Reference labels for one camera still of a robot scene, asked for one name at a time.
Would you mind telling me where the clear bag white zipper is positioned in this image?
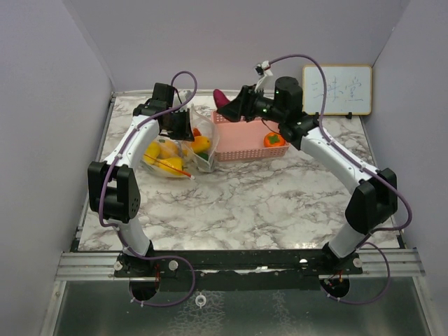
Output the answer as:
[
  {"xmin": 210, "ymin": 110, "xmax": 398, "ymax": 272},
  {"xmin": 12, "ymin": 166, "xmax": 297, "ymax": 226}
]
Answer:
[{"xmin": 186, "ymin": 104, "xmax": 220, "ymax": 173}]

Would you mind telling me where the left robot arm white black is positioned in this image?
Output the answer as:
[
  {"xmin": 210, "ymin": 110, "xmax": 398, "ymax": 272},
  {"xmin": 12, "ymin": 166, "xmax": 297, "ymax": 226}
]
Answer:
[{"xmin": 87, "ymin": 83, "xmax": 194, "ymax": 277}]

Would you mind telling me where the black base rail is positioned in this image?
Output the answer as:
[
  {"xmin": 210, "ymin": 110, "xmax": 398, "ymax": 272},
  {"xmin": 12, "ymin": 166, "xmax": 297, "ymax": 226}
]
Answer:
[{"xmin": 114, "ymin": 249, "xmax": 363, "ymax": 292}]

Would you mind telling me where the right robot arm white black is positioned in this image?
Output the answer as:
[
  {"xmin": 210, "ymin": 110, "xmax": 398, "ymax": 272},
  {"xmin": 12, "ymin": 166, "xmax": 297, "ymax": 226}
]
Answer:
[{"xmin": 213, "ymin": 76, "xmax": 398, "ymax": 274}]

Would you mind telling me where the green lime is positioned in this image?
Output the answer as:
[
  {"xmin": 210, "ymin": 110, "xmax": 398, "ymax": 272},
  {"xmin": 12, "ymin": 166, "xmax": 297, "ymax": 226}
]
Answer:
[{"xmin": 197, "ymin": 152, "xmax": 209, "ymax": 160}]

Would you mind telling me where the yellow orange peach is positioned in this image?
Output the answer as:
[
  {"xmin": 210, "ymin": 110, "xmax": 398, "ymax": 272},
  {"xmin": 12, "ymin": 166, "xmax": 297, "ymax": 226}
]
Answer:
[{"xmin": 158, "ymin": 139, "xmax": 179, "ymax": 159}]

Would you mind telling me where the yellow bell pepper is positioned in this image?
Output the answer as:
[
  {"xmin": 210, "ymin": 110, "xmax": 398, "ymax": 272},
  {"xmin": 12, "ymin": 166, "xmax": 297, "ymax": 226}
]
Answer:
[{"xmin": 157, "ymin": 157, "xmax": 183, "ymax": 175}]

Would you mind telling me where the orange green mango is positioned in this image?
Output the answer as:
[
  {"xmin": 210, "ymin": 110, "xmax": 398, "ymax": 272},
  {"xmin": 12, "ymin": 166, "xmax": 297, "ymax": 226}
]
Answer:
[{"xmin": 190, "ymin": 135, "xmax": 211, "ymax": 153}]

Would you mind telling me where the clear bag red zipper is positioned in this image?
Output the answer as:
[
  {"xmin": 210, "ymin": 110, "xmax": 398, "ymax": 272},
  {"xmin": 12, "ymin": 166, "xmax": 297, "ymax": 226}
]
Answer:
[{"xmin": 141, "ymin": 138, "xmax": 195, "ymax": 180}]

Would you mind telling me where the dark red fruit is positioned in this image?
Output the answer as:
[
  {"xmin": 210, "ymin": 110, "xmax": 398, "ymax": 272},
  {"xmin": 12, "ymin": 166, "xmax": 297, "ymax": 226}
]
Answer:
[{"xmin": 213, "ymin": 89, "xmax": 231, "ymax": 109}]

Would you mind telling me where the pink plastic basket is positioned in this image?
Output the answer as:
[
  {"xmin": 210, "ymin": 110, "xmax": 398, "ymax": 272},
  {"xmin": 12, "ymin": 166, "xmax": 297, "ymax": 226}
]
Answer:
[{"xmin": 211, "ymin": 111, "xmax": 289, "ymax": 162}]

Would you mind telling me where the orange persimmon green leaf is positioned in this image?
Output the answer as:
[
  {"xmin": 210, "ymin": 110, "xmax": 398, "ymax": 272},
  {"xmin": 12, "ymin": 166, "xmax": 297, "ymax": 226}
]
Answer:
[{"xmin": 263, "ymin": 132, "xmax": 286, "ymax": 148}]

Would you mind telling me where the small whiteboard wooden frame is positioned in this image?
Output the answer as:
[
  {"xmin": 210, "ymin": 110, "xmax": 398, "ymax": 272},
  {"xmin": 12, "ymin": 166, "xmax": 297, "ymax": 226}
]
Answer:
[{"xmin": 302, "ymin": 65, "xmax": 372, "ymax": 116}]

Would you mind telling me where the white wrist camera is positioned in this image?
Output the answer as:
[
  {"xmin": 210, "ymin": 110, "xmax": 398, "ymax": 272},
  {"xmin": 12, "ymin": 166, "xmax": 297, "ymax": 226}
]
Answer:
[
  {"xmin": 173, "ymin": 90, "xmax": 193, "ymax": 112},
  {"xmin": 254, "ymin": 60, "xmax": 273, "ymax": 92}
]

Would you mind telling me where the yellow orange fruit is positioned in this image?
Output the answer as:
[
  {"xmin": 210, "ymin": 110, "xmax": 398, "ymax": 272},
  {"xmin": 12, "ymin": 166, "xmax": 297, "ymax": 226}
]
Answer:
[{"xmin": 143, "ymin": 141, "xmax": 161, "ymax": 165}]

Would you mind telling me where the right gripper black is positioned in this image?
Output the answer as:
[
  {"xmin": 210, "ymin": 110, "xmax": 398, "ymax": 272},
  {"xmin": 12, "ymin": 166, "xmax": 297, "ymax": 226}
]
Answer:
[{"xmin": 218, "ymin": 85, "xmax": 285, "ymax": 124}]

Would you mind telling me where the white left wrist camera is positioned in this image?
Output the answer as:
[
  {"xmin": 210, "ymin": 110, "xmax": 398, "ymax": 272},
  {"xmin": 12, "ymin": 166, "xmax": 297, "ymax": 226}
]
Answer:
[{"xmin": 173, "ymin": 90, "xmax": 193, "ymax": 112}]

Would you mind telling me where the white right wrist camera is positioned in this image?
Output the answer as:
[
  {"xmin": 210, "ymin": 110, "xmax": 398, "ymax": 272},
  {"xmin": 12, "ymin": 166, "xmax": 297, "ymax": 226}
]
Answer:
[{"xmin": 254, "ymin": 60, "xmax": 273, "ymax": 92}]

